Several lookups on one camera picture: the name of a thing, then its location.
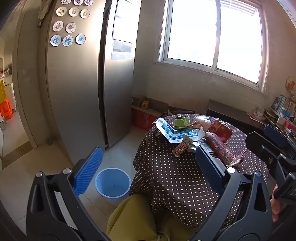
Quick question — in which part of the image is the person's right hand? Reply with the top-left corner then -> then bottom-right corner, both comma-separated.
271,184 -> 281,223

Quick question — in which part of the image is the row of books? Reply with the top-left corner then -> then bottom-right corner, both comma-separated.
270,94 -> 296,121

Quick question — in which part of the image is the pink placemat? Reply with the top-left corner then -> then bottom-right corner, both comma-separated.
246,111 -> 267,121

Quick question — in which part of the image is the brown cardboard box orange stripe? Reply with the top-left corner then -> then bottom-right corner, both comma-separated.
162,105 -> 197,116

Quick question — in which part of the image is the silver double-door refrigerator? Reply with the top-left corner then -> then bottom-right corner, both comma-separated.
37,0 -> 142,166

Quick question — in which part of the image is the red snack bag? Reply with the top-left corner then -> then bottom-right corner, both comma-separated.
207,118 -> 233,143

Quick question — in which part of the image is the brown polka-dot tablecloth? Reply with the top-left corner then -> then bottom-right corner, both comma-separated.
129,113 -> 270,230

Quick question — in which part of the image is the silver foil wrapper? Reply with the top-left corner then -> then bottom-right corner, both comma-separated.
188,141 -> 202,153

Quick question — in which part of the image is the red cardboard box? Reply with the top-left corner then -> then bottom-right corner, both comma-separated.
131,95 -> 163,132

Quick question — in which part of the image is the white orange plastic bag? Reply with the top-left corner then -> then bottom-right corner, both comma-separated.
195,116 -> 213,130

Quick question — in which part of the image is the dark wooden cabinet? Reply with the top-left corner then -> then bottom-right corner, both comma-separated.
206,99 -> 278,139

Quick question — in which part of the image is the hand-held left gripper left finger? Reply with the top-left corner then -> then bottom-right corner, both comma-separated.
26,146 -> 111,241

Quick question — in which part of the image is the pale hanging bag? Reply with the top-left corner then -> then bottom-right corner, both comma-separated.
37,0 -> 51,25

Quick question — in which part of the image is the blue plastic bucket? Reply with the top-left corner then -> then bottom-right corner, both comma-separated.
95,168 -> 131,205

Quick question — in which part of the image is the red long printed packet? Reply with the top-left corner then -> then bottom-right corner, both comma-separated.
205,132 -> 234,166

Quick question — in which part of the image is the white framed sliding window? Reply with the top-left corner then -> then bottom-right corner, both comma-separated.
153,0 -> 270,94

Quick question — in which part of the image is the person's yellow trouser leg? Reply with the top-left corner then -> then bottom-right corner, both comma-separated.
106,193 -> 197,241

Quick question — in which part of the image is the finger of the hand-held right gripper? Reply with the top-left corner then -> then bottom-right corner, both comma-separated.
264,124 -> 296,149
245,132 -> 289,172

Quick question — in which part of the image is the brown wrapper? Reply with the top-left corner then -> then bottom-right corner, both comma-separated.
226,150 -> 247,168

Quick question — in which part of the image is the yellow plastic crate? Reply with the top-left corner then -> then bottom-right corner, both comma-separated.
0,80 -> 7,102

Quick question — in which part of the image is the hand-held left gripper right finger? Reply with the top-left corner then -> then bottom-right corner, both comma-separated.
195,146 -> 273,241

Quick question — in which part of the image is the group of round character magnets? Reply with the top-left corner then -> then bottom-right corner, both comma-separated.
50,0 -> 92,48

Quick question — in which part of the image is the brown patterned snack packet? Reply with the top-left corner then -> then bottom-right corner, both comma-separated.
173,136 -> 193,157

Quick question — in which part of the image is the orange plastic stool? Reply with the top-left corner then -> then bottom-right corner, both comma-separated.
0,98 -> 16,120

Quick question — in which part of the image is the blue white carton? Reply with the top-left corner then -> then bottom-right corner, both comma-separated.
154,117 -> 206,144

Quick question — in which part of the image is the red wall decal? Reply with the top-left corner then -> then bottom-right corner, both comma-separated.
285,75 -> 296,92

